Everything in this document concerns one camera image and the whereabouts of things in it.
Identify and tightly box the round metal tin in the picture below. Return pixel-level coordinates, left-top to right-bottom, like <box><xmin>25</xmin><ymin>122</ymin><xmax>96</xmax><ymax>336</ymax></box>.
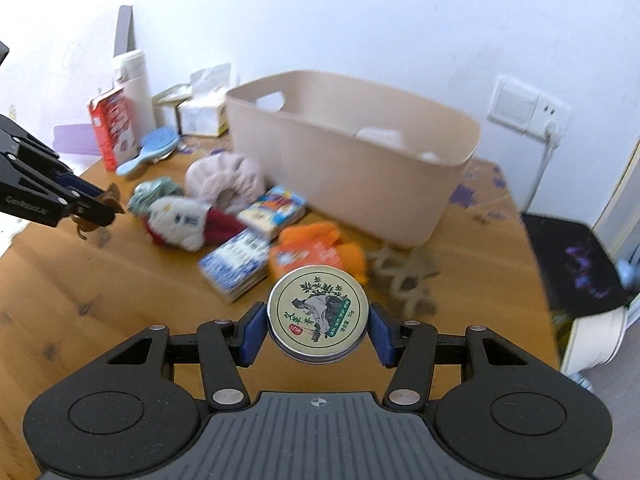
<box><xmin>266</xmin><ymin>265</ymin><xmax>371</xmax><ymax>361</ymax></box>

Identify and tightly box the cartoon bear tissue pack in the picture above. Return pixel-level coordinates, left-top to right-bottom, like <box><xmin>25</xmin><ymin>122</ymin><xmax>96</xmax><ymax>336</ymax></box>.
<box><xmin>237</xmin><ymin>186</ymin><xmax>307</xmax><ymax>242</ymax></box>

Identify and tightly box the orange cloth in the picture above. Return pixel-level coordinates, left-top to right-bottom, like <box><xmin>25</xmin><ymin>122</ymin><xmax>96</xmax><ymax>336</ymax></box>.
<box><xmin>280</xmin><ymin>222</ymin><xmax>370</xmax><ymax>286</ymax></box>

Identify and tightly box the wooden desk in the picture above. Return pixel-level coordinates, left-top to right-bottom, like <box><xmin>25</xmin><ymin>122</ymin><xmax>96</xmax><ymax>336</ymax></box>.
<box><xmin>0</xmin><ymin>140</ymin><xmax>561</xmax><ymax>411</ymax></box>

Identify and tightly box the white wall socket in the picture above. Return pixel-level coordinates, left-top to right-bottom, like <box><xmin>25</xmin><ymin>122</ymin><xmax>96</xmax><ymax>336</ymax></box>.
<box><xmin>487</xmin><ymin>74</ymin><xmax>572</xmax><ymax>136</ymax></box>

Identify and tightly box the blue hairbrush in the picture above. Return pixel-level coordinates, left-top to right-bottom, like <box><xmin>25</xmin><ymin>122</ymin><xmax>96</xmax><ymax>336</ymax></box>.
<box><xmin>116</xmin><ymin>127</ymin><xmax>179</xmax><ymax>177</ymax></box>

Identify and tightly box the green scrunchie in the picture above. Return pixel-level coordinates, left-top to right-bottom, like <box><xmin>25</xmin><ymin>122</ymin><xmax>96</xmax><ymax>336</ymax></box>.
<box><xmin>127</xmin><ymin>176</ymin><xmax>185</xmax><ymax>216</ymax></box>

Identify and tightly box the orange packet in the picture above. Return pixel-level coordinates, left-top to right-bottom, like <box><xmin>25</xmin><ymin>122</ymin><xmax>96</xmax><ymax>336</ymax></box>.
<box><xmin>269</xmin><ymin>238</ymin><xmax>341</xmax><ymax>281</ymax></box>

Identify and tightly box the cream wardrobe frame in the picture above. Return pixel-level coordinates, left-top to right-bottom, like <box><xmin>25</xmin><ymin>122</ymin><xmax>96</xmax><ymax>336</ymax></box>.
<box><xmin>592</xmin><ymin>140</ymin><xmax>640</xmax><ymax>261</ymax></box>

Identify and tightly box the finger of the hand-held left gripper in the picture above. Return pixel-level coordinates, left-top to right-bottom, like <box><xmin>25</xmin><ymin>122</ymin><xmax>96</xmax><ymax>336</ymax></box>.
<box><xmin>50</xmin><ymin>190</ymin><xmax>124</xmax><ymax>227</ymax></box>
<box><xmin>0</xmin><ymin>114</ymin><xmax>105</xmax><ymax>199</ymax></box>

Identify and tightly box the blue white tissue pack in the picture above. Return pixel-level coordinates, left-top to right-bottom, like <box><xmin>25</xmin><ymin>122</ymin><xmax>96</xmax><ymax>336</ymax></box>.
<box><xmin>198</xmin><ymin>228</ymin><xmax>272</xmax><ymax>304</ymax></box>

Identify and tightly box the white plug with cable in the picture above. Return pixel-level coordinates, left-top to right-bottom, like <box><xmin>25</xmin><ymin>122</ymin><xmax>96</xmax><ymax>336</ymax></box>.
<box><xmin>520</xmin><ymin>119</ymin><xmax>563</xmax><ymax>213</ymax></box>

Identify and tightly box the white red cat plush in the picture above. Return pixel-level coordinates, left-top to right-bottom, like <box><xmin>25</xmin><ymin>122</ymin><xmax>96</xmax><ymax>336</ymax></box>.
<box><xmin>142</xmin><ymin>196</ymin><xmax>246</xmax><ymax>252</ymax></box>

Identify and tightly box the white thermos bottle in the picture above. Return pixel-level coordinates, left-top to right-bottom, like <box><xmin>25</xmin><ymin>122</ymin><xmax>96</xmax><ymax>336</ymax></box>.
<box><xmin>111</xmin><ymin>50</ymin><xmax>156</xmax><ymax>136</ymax></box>

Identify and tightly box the pink fluffy hat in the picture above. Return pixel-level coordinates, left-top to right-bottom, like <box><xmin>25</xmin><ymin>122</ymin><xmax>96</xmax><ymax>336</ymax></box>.
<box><xmin>185</xmin><ymin>152</ymin><xmax>268</xmax><ymax>218</ymax></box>

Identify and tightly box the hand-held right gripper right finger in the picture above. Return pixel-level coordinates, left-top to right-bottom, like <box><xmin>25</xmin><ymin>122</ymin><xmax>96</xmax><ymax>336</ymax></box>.
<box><xmin>369</xmin><ymin>304</ymin><xmax>531</xmax><ymax>407</ymax></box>

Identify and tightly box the red white carton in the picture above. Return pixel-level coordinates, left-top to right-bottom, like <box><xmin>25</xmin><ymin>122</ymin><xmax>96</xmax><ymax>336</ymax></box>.
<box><xmin>87</xmin><ymin>85</ymin><xmax>141</xmax><ymax>172</ymax></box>

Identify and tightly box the plain white tissue pack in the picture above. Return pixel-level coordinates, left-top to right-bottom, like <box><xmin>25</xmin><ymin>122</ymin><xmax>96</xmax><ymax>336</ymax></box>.
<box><xmin>151</xmin><ymin>82</ymin><xmax>193</xmax><ymax>128</ymax></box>

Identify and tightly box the small brown wooden piece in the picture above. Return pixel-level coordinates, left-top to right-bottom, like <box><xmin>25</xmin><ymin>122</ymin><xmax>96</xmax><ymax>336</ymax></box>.
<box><xmin>74</xmin><ymin>184</ymin><xmax>125</xmax><ymax>242</ymax></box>

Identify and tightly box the white bin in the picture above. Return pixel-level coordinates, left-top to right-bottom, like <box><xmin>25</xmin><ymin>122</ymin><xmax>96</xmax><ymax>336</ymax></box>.
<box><xmin>560</xmin><ymin>305</ymin><xmax>636</xmax><ymax>381</ymax></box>

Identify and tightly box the beige plastic storage basket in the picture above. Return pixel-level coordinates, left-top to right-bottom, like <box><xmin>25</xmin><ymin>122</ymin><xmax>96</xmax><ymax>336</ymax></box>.
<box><xmin>225</xmin><ymin>69</ymin><xmax>482</xmax><ymax>249</ymax></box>

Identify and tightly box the black stool purple print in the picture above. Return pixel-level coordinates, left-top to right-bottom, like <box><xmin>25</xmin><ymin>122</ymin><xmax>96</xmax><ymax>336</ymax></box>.
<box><xmin>520</xmin><ymin>211</ymin><xmax>633</xmax><ymax>318</ymax></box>

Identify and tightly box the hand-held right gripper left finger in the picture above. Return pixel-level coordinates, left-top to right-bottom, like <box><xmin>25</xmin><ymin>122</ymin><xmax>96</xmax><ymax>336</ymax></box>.
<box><xmin>105</xmin><ymin>301</ymin><xmax>266</xmax><ymax>408</ymax></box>

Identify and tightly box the light blue plastic item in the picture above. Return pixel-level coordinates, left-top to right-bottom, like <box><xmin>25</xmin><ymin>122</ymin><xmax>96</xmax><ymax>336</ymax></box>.
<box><xmin>615</xmin><ymin>257</ymin><xmax>640</xmax><ymax>291</ymax></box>

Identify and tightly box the cream patterned tissue pack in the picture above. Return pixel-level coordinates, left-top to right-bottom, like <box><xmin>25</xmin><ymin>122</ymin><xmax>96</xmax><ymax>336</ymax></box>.
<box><xmin>177</xmin><ymin>62</ymin><xmax>236</xmax><ymax>138</ymax></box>

